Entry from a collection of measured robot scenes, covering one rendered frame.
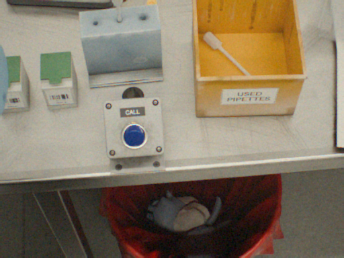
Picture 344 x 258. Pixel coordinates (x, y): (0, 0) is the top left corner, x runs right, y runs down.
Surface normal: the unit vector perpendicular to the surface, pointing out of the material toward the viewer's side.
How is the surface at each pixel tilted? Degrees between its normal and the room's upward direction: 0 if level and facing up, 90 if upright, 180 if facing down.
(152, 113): 30
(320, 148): 0
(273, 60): 0
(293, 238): 0
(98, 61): 90
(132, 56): 90
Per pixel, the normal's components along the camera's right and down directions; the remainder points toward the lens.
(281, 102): 0.04, 0.89
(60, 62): 0.00, -0.45
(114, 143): 0.04, 0.05
